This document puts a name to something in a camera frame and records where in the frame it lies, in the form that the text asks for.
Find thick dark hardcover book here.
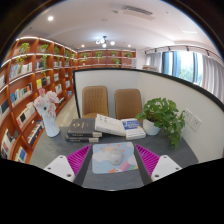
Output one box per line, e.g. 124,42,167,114
66,118,103,138

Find white book with blue cover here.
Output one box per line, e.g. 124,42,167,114
120,118,147,141

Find window with curtains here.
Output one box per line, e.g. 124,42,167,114
143,44,224,101

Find white ceramic jug vase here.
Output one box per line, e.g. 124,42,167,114
41,106,61,138

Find ceiling lamp cluster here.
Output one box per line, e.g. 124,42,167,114
95,35,116,49

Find white wall socket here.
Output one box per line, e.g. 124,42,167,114
189,114,202,133
182,108,194,125

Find tan upholstered chair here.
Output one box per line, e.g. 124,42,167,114
81,85,110,119
114,88,144,121

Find white plant pot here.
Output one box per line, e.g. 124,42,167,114
142,118,162,137

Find curved wooden bookshelf unit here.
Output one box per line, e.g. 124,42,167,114
0,36,79,164

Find thick white book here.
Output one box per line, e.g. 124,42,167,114
94,113,127,137

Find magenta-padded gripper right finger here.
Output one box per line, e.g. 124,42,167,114
133,144,183,186

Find wooden wall shelf with plants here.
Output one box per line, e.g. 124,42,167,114
77,48,138,69

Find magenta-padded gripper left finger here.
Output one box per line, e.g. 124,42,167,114
43,143,95,187

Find blue cloud-print mouse pad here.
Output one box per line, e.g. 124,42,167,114
91,141,139,175

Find pink and white flowers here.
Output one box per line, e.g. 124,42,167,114
33,88,60,118

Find green leafy plant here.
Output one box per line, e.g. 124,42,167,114
135,97,186,150

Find white ceiling air vent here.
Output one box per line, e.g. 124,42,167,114
121,4,154,17

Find thin dark hardcover book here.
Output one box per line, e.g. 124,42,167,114
64,134,100,144

